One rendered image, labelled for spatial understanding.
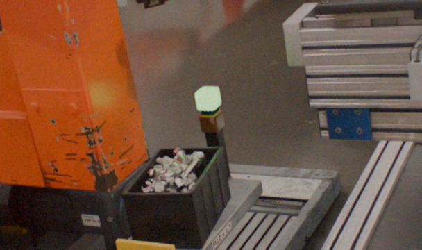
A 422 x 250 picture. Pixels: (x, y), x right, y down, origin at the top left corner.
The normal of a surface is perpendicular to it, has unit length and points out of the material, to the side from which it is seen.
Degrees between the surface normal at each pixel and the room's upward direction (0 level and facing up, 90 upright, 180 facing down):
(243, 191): 0
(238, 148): 0
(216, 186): 90
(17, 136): 90
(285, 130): 0
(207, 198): 90
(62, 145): 90
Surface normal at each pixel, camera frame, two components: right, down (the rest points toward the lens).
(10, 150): -0.43, 0.41
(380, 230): -0.16, -0.91
